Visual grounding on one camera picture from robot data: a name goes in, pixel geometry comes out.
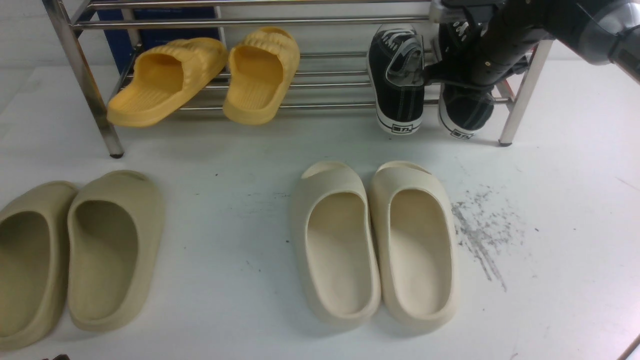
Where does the khaki foam slide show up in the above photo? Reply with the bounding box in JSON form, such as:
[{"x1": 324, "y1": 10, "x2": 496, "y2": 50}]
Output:
[
  {"x1": 67, "y1": 170, "x2": 166, "y2": 333},
  {"x1": 0, "y1": 181, "x2": 78, "y2": 352}
]

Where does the stainless steel shoe rack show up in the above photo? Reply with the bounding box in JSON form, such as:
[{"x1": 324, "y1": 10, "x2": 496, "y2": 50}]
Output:
[{"x1": 41, "y1": 0, "x2": 554, "y2": 159}]

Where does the cream right foam slide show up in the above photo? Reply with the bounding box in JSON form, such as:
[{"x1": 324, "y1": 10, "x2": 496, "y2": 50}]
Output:
[{"x1": 367, "y1": 161, "x2": 459, "y2": 334}]

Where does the khaki left foam slide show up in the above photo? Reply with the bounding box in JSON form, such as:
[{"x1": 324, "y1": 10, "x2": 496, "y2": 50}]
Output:
[{"x1": 0, "y1": 181, "x2": 78, "y2": 352}]

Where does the yellow left rubber slipper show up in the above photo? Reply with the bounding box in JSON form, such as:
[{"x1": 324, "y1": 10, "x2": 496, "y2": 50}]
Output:
[{"x1": 106, "y1": 38, "x2": 228, "y2": 128}]

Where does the black canvas sneaker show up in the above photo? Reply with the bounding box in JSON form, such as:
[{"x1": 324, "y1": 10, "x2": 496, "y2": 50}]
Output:
[
  {"x1": 430, "y1": 22, "x2": 495, "y2": 141},
  {"x1": 366, "y1": 23, "x2": 425, "y2": 136}
]

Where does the yellow right rubber slipper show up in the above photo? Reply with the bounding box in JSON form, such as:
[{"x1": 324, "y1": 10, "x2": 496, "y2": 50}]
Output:
[{"x1": 222, "y1": 26, "x2": 301, "y2": 126}]

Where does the cream foam slide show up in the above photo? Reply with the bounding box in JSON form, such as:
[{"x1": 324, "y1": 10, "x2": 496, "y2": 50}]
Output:
[
  {"x1": 367, "y1": 161, "x2": 459, "y2": 334},
  {"x1": 289, "y1": 161, "x2": 382, "y2": 331}
]

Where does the blue box behind rack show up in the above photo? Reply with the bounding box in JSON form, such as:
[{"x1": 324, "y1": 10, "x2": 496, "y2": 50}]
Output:
[{"x1": 103, "y1": 6, "x2": 224, "y2": 74}]

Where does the cream left foam slide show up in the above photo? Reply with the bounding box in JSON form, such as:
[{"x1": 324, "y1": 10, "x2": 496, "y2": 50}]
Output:
[{"x1": 289, "y1": 161, "x2": 382, "y2": 331}]

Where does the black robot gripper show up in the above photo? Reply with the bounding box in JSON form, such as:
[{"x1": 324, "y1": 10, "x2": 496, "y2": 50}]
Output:
[{"x1": 422, "y1": 0, "x2": 546, "y2": 92}]

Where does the yellow rubber slipper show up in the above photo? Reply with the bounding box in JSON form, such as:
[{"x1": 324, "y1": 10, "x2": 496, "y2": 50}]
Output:
[
  {"x1": 222, "y1": 26, "x2": 301, "y2": 126},
  {"x1": 106, "y1": 38, "x2": 228, "y2": 128}
]

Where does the khaki right foam slide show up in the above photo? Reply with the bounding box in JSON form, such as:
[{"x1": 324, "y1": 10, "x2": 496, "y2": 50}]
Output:
[{"x1": 67, "y1": 170, "x2": 166, "y2": 333}]

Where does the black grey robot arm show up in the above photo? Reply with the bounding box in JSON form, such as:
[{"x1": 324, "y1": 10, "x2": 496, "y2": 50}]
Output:
[{"x1": 422, "y1": 0, "x2": 639, "y2": 92}]

